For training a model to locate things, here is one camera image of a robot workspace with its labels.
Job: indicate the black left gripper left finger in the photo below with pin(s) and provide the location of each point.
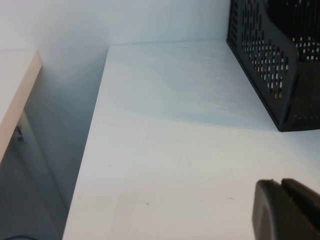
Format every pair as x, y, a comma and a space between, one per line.
267, 212

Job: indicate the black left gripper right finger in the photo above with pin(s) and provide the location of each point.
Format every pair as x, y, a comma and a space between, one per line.
305, 200

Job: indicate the black plastic book stand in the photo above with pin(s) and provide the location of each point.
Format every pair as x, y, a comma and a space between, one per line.
265, 50

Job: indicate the beige side table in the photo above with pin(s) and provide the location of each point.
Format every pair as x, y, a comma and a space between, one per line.
15, 87

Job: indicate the small metal bracket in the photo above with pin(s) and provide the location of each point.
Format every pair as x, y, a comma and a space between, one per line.
19, 135

